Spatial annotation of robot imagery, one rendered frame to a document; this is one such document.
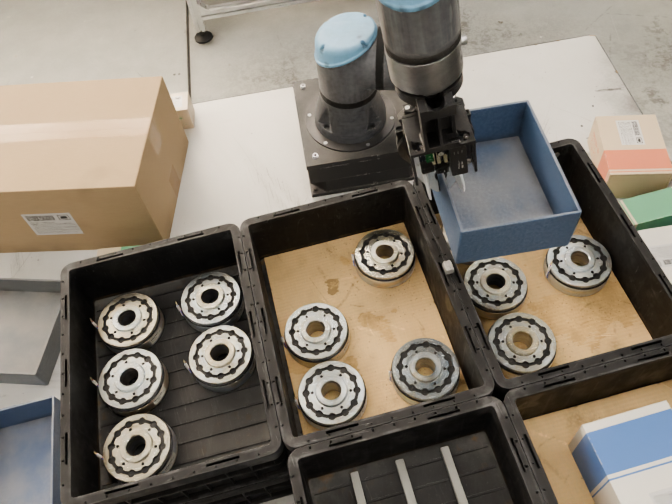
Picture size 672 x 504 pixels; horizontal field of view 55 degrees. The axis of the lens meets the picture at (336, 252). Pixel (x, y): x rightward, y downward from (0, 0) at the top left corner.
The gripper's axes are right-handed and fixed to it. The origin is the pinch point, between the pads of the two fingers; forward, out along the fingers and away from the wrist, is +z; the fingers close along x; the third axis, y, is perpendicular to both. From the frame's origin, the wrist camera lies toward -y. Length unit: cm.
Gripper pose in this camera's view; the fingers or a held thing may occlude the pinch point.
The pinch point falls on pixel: (440, 178)
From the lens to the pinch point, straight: 85.3
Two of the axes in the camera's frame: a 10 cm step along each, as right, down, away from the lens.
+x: 9.7, -2.2, -1.2
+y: 1.1, 8.2, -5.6
